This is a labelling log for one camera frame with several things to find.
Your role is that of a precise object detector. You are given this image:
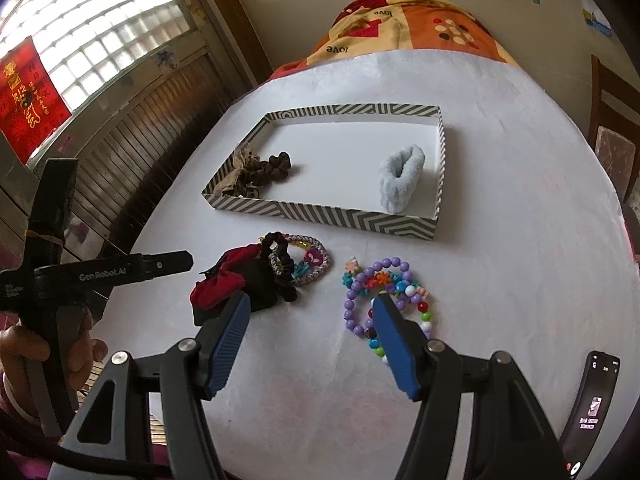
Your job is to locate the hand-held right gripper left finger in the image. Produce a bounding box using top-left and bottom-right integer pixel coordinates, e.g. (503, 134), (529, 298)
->
(50, 291), (251, 480)

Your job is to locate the red wall calendar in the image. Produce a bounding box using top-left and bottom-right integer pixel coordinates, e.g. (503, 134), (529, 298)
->
(0, 35), (74, 166)

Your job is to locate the colourful flower hair tie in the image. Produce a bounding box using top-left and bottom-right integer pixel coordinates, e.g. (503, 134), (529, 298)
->
(344, 257), (430, 301)

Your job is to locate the orange printed blanket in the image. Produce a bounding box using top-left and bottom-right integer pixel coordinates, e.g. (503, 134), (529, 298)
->
(269, 0), (522, 82)

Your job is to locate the light blue fluffy scrunchie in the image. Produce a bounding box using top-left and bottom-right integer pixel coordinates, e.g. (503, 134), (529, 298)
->
(378, 144), (426, 211)

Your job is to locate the white table cloth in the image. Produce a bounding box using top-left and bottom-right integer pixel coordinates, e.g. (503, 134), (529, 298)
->
(132, 48), (639, 480)

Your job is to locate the wooden chair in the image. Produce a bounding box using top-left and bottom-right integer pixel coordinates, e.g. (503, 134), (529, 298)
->
(587, 54), (640, 202)

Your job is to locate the wooden slatted panel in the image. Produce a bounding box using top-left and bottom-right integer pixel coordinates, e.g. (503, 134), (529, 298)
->
(27, 54), (237, 262)

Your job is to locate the black smartphone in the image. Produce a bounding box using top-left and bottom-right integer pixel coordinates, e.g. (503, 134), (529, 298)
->
(557, 350), (624, 480)

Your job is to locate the purple bead bracelet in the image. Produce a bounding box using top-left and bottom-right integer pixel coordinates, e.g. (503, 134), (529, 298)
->
(343, 257), (414, 337)

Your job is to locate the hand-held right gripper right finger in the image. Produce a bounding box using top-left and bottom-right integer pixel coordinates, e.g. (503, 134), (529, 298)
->
(371, 294), (567, 480)

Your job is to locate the glass block window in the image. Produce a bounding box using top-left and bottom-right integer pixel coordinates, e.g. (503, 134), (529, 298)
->
(0, 0), (212, 162)

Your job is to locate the beige leopard hair bow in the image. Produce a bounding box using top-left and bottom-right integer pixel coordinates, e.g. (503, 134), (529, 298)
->
(217, 148), (261, 200)

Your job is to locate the striped cardboard box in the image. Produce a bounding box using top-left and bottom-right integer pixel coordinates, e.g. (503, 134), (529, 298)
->
(201, 104), (446, 241)

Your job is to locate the pink heart hair tie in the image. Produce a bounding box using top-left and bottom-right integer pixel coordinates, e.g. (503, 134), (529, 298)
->
(291, 241), (324, 281)

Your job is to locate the black scrunchie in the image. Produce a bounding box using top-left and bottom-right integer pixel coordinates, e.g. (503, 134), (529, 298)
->
(259, 231), (292, 282)

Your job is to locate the blue yellow wall sticker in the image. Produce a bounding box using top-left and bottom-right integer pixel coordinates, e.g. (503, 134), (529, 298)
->
(582, 8), (614, 37)

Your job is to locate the red and black hair bow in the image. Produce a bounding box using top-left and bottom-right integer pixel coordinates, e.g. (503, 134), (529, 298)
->
(189, 244), (299, 326)

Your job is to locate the brown scrunchie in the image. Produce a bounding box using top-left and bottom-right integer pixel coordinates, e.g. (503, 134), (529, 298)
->
(244, 152), (294, 187)

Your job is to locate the multicolour bead bracelet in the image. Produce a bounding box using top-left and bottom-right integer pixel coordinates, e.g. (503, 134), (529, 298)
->
(366, 280), (434, 366)

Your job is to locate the person's left hand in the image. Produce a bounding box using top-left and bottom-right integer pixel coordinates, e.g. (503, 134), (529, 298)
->
(0, 317), (109, 391)

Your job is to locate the braided multicolour bracelet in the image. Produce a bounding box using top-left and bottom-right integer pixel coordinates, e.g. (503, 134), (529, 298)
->
(269, 234), (331, 287)

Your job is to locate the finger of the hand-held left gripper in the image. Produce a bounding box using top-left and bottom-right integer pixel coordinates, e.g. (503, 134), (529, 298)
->
(142, 251), (195, 281)

